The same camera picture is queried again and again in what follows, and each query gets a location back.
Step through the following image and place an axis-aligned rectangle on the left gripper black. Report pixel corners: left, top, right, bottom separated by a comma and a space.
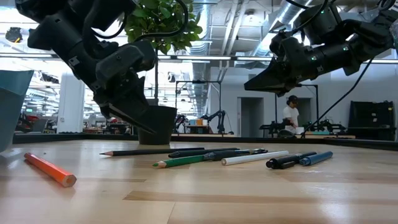
67, 46, 156, 134

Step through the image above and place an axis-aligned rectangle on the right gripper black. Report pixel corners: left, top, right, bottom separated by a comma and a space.
244, 40, 332, 98

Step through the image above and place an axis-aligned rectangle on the thin black pencil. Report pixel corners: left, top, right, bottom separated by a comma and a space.
99, 147, 205, 157

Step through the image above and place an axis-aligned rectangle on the green pencil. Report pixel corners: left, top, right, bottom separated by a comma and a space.
152, 154, 206, 169

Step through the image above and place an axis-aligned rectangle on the white pencil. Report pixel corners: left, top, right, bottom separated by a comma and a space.
221, 150, 290, 166

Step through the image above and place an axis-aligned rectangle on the blue pen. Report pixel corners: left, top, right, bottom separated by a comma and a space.
298, 151, 333, 166

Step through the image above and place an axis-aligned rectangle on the matte black pen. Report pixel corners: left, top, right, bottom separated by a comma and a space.
168, 147, 240, 159

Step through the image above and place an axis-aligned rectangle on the dark pen with clear barrel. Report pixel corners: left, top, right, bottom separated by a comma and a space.
203, 148, 269, 162

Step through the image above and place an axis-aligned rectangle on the person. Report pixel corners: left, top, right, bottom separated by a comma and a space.
282, 95, 301, 135

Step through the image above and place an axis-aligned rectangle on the green plant in black pot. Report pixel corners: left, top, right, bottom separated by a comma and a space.
124, 0, 203, 146

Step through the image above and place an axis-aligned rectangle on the background wooden table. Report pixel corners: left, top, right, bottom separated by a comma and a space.
170, 124, 236, 138

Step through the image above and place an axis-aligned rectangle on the black cabinet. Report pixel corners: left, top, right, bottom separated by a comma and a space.
347, 100, 397, 141

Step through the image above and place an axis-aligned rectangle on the orange pencil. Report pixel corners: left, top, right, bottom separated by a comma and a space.
24, 152, 77, 188

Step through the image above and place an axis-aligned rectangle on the teal plastic bin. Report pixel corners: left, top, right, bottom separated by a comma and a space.
0, 69, 35, 153

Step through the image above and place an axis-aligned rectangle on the black ceiling fixture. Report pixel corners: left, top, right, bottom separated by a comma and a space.
5, 27, 23, 44

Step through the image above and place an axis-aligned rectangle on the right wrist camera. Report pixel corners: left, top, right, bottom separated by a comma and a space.
269, 29, 299, 60

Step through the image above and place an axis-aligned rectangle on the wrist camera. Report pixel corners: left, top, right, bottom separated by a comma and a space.
95, 42, 158, 82
269, 29, 299, 60

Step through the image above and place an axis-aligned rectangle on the black aluminium table frame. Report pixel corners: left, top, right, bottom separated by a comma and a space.
12, 133, 398, 152

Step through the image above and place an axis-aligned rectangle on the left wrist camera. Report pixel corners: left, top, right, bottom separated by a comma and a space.
95, 42, 158, 82

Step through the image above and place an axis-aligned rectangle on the background black frame stand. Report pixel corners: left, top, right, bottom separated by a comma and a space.
175, 80, 223, 135

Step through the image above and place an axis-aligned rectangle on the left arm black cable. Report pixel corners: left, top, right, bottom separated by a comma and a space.
82, 0, 190, 43

